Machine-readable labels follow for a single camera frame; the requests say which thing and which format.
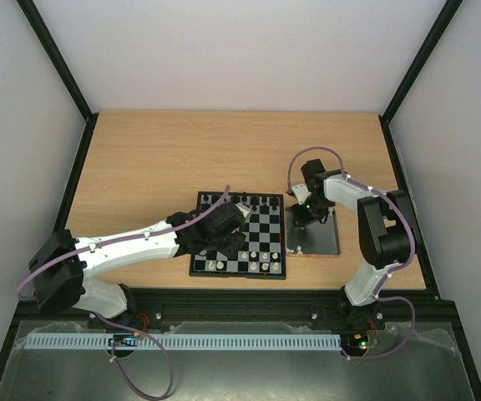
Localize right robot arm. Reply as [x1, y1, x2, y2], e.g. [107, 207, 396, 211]
[288, 159, 417, 327]

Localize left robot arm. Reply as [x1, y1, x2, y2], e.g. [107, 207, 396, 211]
[28, 201, 251, 318]

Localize metal tray wooden rim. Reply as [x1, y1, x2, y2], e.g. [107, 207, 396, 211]
[285, 207, 341, 257]

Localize black white chessboard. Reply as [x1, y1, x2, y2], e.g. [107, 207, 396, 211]
[189, 192, 286, 280]

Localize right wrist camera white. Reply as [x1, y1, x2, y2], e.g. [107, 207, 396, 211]
[287, 183, 311, 205]

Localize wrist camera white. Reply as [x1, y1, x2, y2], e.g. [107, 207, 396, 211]
[235, 203, 251, 221]
[287, 183, 311, 205]

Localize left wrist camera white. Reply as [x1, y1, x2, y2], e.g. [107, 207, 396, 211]
[235, 203, 251, 221]

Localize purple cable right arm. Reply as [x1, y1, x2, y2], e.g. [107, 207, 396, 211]
[286, 145, 416, 293]

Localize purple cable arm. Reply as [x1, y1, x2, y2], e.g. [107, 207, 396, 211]
[16, 184, 231, 302]
[286, 145, 416, 293]

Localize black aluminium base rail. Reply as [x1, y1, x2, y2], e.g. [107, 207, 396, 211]
[14, 287, 387, 331]

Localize purple cable floor loop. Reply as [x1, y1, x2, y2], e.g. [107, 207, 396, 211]
[105, 320, 175, 400]

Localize white slotted cable duct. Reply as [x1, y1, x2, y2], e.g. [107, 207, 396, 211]
[24, 333, 342, 352]

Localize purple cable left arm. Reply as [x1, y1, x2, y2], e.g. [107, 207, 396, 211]
[16, 184, 231, 302]

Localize black frame post right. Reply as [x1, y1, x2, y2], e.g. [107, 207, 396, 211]
[381, 0, 463, 124]

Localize black frame post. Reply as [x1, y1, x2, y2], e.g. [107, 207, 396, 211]
[381, 0, 463, 124]
[17, 0, 93, 121]

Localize black frame post left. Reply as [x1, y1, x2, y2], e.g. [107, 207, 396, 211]
[17, 0, 93, 121]

